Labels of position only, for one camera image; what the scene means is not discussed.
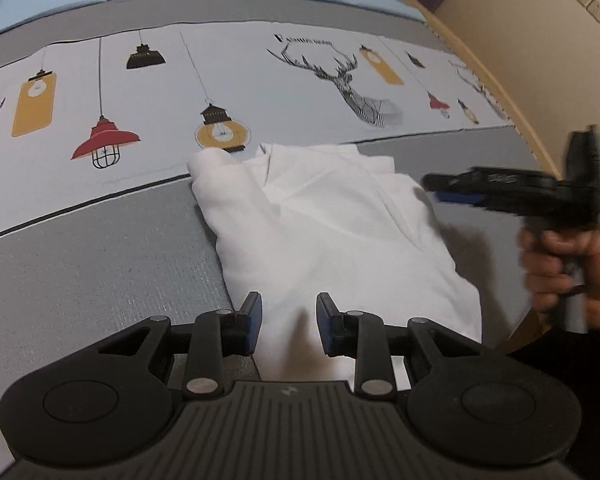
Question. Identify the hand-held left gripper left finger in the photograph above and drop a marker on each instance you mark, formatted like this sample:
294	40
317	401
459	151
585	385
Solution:
253	322

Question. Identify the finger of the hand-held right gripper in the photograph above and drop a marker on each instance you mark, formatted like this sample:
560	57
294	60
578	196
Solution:
452	195

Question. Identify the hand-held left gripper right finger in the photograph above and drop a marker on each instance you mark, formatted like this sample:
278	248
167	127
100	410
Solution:
325	324

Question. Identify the white long-sleeved shirt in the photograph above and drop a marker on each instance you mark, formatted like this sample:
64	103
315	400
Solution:
330	240

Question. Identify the person's right hand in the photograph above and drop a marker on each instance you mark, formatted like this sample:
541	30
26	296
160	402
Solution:
597	275

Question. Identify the grey printed bed cover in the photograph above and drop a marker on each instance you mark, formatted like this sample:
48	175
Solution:
105	240

